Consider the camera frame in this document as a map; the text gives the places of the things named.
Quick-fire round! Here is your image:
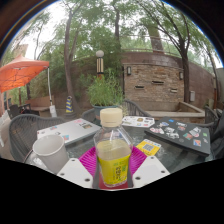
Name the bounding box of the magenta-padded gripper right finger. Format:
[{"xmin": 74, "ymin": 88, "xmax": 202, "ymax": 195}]
[{"xmin": 129, "ymin": 145, "xmax": 171, "ymax": 188}]

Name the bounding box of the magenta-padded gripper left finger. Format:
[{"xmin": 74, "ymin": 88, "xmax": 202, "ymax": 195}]
[{"xmin": 57, "ymin": 146, "xmax": 100, "ymax": 189}]

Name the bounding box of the clear bottle with yellow label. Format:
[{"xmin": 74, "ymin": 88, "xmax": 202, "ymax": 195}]
[{"xmin": 93, "ymin": 107, "xmax": 134, "ymax": 189}]

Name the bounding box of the yellow card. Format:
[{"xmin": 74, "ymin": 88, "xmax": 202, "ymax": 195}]
[{"xmin": 135, "ymin": 138, "xmax": 162, "ymax": 157}]

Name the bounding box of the white mug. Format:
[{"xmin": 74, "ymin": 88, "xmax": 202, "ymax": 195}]
[{"xmin": 32, "ymin": 134, "xmax": 70, "ymax": 175}]

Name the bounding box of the silver laptop with stickers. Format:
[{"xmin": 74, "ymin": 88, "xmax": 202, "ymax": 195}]
[{"xmin": 36, "ymin": 117, "xmax": 102, "ymax": 147}]

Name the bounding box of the white sticker sheet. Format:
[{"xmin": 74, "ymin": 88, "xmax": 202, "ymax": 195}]
[{"xmin": 121, "ymin": 115, "xmax": 156, "ymax": 129}]

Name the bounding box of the stone fountain basin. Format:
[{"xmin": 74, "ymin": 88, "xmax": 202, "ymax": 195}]
[{"xmin": 144, "ymin": 100, "xmax": 206, "ymax": 121}]

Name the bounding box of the blue and yellow striped cone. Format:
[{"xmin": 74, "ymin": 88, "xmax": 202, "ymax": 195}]
[{"xmin": 65, "ymin": 95, "xmax": 74, "ymax": 114}]

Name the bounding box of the wooden bench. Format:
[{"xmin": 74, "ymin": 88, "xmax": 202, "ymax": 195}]
[{"xmin": 24, "ymin": 95, "xmax": 54, "ymax": 113}]

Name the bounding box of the black backpack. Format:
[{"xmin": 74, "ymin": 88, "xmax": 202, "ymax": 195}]
[{"xmin": 211, "ymin": 114, "xmax": 224, "ymax": 159}]

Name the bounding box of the potted green plant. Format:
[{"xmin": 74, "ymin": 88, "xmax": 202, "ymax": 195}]
[{"xmin": 85, "ymin": 71, "xmax": 125, "ymax": 121}]

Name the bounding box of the dark patio chair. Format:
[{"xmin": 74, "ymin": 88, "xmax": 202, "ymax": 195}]
[{"xmin": 8, "ymin": 103, "xmax": 33, "ymax": 119}]

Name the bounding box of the orange canopy tent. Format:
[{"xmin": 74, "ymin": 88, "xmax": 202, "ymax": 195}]
[{"xmin": 0, "ymin": 54, "xmax": 58, "ymax": 118}]

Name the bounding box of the striped globe lamp post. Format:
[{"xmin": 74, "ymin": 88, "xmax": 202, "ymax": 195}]
[{"xmin": 95, "ymin": 49, "xmax": 105, "ymax": 79}]

